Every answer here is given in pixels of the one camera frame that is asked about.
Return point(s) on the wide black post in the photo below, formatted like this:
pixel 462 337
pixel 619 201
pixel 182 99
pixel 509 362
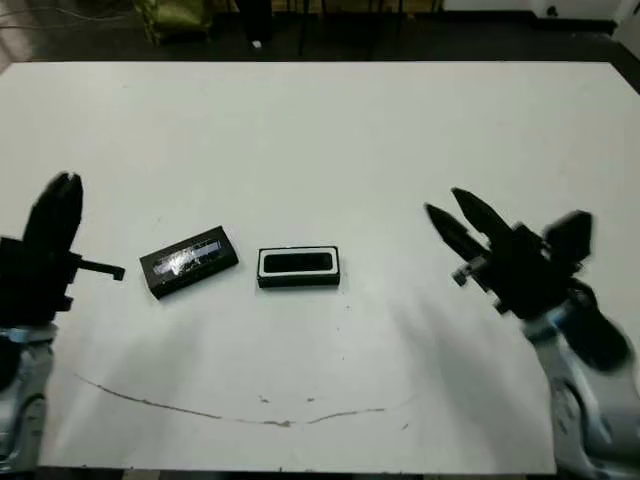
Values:
pixel 257 20

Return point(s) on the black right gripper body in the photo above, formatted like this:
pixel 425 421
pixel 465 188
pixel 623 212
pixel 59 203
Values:
pixel 525 280

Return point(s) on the slim black glossy camera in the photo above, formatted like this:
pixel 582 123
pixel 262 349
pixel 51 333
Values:
pixel 297 263

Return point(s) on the black glossy box lid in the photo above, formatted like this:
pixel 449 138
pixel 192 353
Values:
pixel 190 265

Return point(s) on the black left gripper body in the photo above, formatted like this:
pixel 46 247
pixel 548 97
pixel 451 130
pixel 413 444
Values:
pixel 30 280

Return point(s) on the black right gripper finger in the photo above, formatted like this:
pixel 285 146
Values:
pixel 482 220
pixel 455 232

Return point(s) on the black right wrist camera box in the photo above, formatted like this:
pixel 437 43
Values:
pixel 572 235

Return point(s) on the black box with white insert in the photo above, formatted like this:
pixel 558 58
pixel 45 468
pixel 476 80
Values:
pixel 300 282

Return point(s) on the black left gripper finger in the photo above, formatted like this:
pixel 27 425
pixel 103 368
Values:
pixel 47 215
pixel 72 210

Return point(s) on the olive green bag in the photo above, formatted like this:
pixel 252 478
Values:
pixel 175 20

